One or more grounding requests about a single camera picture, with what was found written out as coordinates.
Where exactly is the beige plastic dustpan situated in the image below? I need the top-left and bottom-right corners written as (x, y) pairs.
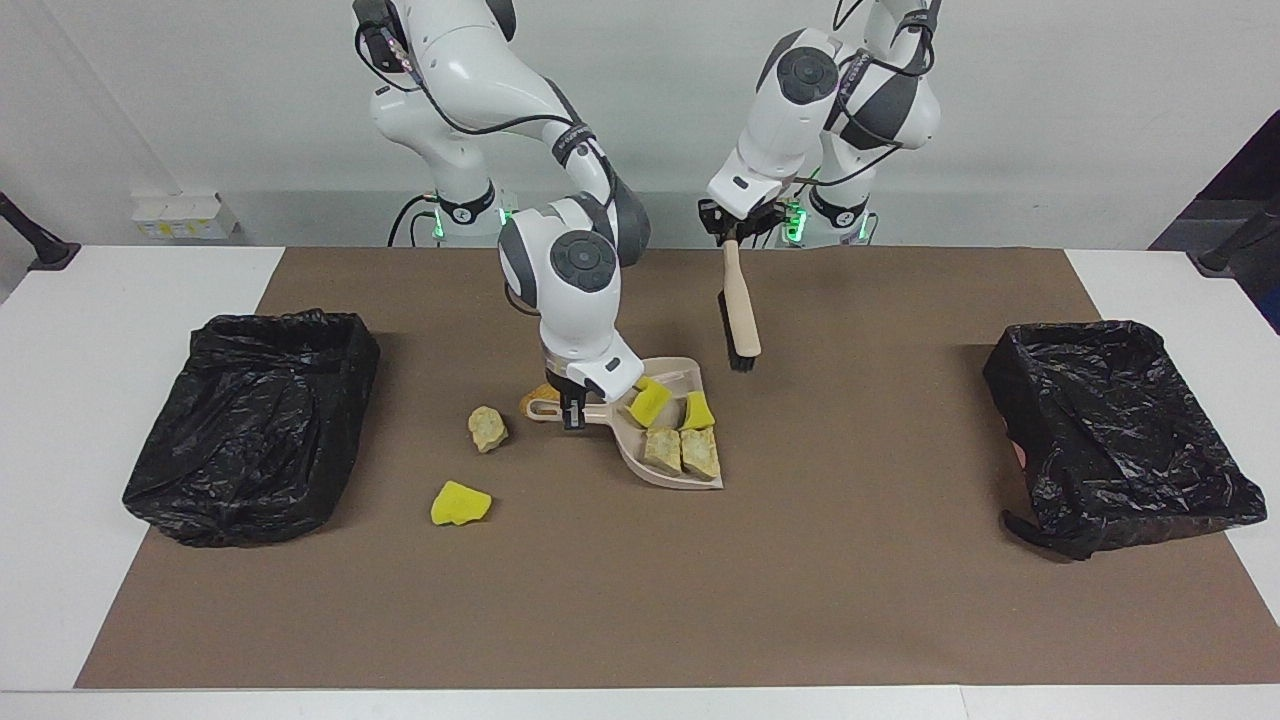
top-left (527, 357), bottom-right (725, 492)

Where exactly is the beige brush with black bristles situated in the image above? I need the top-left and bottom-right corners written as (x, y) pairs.
top-left (718, 238), bottom-right (763, 373)

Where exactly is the yellow sponge piece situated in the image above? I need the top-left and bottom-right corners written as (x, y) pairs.
top-left (430, 480), bottom-right (493, 527)
top-left (625, 377), bottom-right (673, 426)

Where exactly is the small beige bread chunk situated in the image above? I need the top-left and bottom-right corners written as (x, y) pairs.
top-left (467, 405), bottom-right (510, 454)

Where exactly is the beige bread chunk orange crust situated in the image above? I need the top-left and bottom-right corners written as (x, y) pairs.
top-left (680, 428), bottom-right (721, 479)

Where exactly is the black bag lined bin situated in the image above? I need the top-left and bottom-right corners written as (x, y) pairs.
top-left (122, 308), bottom-right (382, 548)
top-left (982, 320), bottom-right (1268, 561)

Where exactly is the brown table mat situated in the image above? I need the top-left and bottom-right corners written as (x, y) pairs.
top-left (75, 247), bottom-right (1280, 689)

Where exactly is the black stand foot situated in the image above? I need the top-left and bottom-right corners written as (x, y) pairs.
top-left (0, 192), bottom-right (82, 272)
top-left (1187, 197), bottom-right (1280, 276)

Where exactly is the dark background panel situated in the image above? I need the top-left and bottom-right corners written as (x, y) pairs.
top-left (1148, 108), bottom-right (1280, 336)

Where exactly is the black arm base cable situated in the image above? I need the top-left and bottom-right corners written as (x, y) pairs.
top-left (387, 193), bottom-right (443, 248)

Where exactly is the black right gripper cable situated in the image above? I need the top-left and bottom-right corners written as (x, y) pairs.
top-left (355, 10), bottom-right (591, 151)

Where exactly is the white wall socket box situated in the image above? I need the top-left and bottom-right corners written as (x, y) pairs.
top-left (132, 192), bottom-right (241, 241)

